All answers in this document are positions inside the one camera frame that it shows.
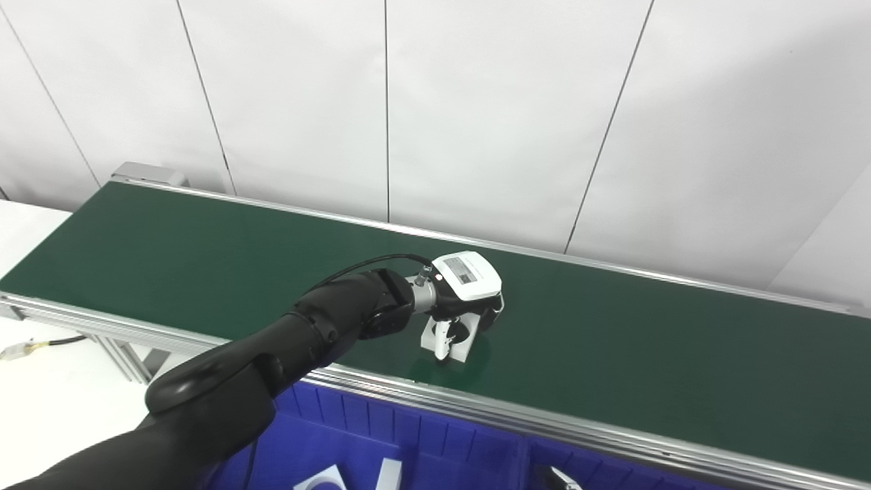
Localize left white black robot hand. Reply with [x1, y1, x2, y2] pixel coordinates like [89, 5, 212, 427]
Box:
[425, 250, 506, 361]

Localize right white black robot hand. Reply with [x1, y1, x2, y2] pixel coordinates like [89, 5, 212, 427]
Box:
[544, 465, 583, 490]

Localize white square ring part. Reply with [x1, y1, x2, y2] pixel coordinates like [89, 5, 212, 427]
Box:
[293, 464, 344, 490]
[420, 314, 481, 363]
[376, 458, 404, 490]

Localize blue bin with black parts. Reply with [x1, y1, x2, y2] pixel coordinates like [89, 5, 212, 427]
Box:
[524, 439, 722, 490]

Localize green conveyor belt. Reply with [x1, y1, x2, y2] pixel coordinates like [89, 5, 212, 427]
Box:
[0, 178, 871, 490]

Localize blue bin with white parts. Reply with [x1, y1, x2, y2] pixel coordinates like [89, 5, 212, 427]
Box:
[204, 381, 531, 490]

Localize grey conveyor end housing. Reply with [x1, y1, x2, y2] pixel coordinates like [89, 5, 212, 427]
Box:
[111, 162, 188, 189]

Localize aluminium conveyor leg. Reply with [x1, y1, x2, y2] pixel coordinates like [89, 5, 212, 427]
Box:
[85, 333, 171, 385]

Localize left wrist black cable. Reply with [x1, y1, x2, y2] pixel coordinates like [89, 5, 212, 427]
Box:
[306, 253, 436, 293]

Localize cable with white connector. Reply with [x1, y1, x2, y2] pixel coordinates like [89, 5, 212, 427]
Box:
[0, 333, 88, 362]

